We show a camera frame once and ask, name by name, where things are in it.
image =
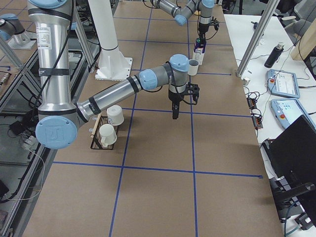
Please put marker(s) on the black power strip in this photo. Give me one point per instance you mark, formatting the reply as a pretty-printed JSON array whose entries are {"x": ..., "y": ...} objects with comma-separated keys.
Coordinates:
[{"x": 255, "y": 113}]

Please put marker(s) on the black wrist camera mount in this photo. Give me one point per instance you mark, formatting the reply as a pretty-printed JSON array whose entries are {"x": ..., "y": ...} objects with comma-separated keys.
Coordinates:
[{"x": 193, "y": 91}]

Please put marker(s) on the white mug lower rack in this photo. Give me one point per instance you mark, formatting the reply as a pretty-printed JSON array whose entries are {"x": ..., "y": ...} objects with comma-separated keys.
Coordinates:
[{"x": 108, "y": 135}]

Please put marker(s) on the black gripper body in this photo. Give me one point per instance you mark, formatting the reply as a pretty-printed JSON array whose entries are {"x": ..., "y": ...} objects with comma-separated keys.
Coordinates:
[
  {"x": 174, "y": 97},
  {"x": 203, "y": 28}
]

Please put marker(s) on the black water bottle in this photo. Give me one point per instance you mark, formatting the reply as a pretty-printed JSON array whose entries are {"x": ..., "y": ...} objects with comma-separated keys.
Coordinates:
[{"x": 274, "y": 55}]

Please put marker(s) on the small metal cylinder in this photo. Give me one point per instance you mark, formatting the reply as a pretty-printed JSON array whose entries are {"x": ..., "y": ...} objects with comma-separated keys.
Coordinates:
[{"x": 245, "y": 81}]

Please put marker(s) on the blue white milk carton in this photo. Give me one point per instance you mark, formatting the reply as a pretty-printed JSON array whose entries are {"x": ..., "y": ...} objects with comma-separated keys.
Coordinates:
[{"x": 199, "y": 50}]

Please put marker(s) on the white mug grey interior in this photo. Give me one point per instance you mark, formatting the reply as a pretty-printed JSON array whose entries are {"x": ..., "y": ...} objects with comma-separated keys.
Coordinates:
[{"x": 193, "y": 67}]

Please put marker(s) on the white mug upper rack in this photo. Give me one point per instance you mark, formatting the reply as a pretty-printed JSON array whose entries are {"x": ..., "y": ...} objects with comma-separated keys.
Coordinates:
[{"x": 115, "y": 115}]

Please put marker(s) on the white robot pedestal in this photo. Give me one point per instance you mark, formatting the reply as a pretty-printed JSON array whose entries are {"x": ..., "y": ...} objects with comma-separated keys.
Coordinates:
[{"x": 112, "y": 64}]

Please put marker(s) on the black wire mug rack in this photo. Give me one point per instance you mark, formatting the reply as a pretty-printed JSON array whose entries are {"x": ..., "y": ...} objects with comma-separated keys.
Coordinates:
[{"x": 96, "y": 138}]

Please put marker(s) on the teach pendant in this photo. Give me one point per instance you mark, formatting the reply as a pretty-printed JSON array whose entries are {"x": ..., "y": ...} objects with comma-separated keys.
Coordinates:
[
  {"x": 282, "y": 83},
  {"x": 287, "y": 110}
]

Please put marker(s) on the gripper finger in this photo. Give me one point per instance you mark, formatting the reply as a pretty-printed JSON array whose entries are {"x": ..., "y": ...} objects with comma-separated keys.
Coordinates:
[
  {"x": 202, "y": 37},
  {"x": 175, "y": 111}
]

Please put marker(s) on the black laptop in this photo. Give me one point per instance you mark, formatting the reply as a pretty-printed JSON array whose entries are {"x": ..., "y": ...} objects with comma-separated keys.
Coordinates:
[{"x": 293, "y": 153}]

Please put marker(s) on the lower teach pendant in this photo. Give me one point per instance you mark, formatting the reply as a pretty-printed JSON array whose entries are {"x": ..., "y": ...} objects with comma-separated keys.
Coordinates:
[{"x": 287, "y": 110}]

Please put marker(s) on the upper teach pendant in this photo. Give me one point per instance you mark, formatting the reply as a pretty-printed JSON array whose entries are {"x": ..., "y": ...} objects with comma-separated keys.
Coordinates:
[{"x": 282, "y": 83}]

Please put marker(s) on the white mug rack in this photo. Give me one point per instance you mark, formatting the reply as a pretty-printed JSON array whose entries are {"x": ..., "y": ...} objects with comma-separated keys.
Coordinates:
[
  {"x": 108, "y": 135},
  {"x": 115, "y": 115}
]

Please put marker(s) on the aluminium frame post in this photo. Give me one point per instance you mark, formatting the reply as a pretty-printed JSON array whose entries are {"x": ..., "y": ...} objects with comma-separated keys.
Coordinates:
[{"x": 262, "y": 24}]

